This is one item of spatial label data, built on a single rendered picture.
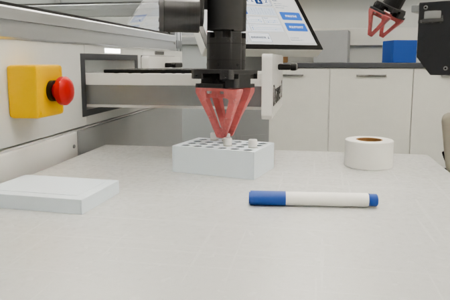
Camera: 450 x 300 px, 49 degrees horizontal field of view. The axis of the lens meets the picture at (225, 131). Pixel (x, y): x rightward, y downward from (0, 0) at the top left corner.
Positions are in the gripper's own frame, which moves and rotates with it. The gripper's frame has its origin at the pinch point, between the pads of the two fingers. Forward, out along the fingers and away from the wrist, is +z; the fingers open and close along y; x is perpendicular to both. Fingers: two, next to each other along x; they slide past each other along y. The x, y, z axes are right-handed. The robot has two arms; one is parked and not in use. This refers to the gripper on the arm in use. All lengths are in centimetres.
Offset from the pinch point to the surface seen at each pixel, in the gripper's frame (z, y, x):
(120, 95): -4.2, -6.6, -23.5
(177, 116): 5, -65, -44
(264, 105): -3.3, -11.2, 2.3
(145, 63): -10, -34, -36
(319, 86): 2, -314, -60
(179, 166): 4.5, 6.9, -4.0
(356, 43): -34, -387, -45
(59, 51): -11.7, 3.7, -27.8
